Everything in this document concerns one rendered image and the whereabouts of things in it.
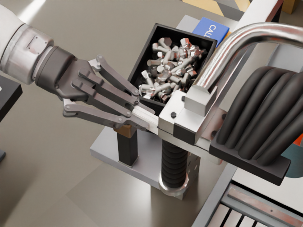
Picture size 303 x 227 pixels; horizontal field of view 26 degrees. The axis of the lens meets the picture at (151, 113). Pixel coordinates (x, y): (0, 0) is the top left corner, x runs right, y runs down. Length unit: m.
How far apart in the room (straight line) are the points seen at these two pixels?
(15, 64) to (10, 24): 0.07
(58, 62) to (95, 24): 1.11
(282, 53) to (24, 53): 0.41
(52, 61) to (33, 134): 0.88
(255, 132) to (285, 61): 0.21
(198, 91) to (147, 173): 0.59
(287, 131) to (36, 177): 1.23
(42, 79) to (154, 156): 0.37
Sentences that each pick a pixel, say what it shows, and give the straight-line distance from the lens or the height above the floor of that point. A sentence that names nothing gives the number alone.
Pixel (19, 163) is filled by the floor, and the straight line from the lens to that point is 1.90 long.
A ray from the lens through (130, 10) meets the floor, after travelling 2.21.
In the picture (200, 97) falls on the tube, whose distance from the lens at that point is 0.76.
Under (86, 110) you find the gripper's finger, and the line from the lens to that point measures 1.07.
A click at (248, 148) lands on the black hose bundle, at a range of 0.74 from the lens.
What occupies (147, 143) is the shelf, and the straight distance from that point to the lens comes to 1.37.
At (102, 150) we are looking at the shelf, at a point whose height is 0.45.
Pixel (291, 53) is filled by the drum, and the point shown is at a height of 0.91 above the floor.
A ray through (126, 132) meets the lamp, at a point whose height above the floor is 0.59.
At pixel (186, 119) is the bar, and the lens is 0.77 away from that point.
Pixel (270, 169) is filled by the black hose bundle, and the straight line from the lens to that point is 0.74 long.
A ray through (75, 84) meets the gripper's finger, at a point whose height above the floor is 0.76.
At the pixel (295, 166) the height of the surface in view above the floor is 0.53.
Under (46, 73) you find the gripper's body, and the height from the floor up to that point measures 0.77.
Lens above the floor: 1.62
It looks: 56 degrees down
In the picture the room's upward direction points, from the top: straight up
